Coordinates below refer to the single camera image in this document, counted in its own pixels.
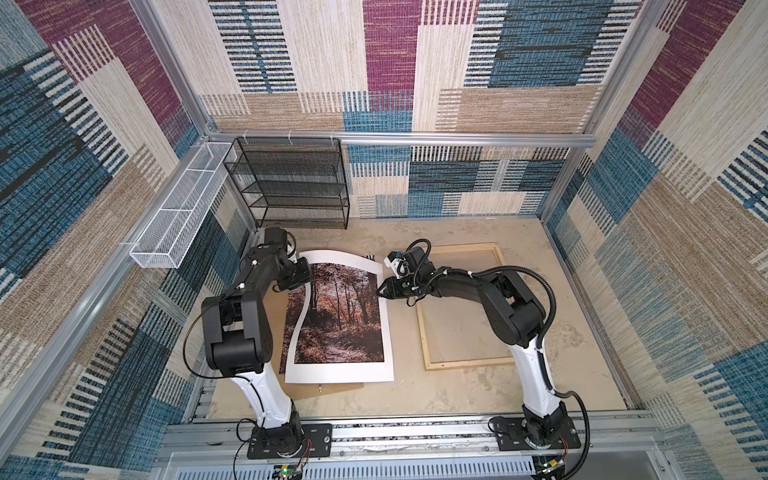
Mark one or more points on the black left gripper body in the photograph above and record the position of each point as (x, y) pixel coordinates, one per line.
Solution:
(298, 273)

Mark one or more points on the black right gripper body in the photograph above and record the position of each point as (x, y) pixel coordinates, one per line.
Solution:
(407, 286)

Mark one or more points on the autumn forest photo print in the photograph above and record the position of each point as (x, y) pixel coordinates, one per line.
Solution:
(340, 316)

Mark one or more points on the light wooden picture frame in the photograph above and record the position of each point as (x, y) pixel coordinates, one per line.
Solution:
(455, 333)

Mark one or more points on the white photo mat board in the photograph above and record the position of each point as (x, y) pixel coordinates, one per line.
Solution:
(343, 373)

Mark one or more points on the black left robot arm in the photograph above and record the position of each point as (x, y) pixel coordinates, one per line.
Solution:
(239, 344)

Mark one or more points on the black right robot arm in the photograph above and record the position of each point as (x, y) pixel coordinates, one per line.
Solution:
(520, 307)

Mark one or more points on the brown cardboard backing board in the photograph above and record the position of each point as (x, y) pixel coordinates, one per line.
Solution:
(276, 306)

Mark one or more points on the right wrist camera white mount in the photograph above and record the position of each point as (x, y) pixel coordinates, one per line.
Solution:
(398, 263)

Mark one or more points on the black wire mesh shelf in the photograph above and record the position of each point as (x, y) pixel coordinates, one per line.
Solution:
(291, 182)

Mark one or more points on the white wire mesh basket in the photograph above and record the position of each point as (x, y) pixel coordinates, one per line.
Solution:
(167, 238)

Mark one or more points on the aluminium mounting rail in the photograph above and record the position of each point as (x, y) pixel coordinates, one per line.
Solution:
(622, 445)

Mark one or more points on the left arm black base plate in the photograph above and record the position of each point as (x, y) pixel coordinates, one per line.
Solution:
(318, 441)

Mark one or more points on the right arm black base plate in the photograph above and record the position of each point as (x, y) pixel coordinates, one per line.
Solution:
(519, 433)

